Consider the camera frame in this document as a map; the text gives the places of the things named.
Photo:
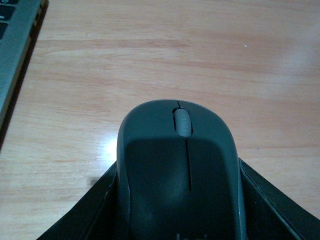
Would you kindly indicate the grey wireless computer mouse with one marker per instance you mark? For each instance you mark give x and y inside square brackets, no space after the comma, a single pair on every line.
[178,175]

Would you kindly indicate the grey open laptop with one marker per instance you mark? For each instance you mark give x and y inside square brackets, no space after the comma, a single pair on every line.
[20,22]

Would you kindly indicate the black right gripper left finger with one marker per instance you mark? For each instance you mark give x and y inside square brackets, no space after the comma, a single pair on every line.
[100,214]

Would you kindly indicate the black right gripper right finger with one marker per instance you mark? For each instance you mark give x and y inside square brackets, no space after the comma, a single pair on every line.
[272,215]

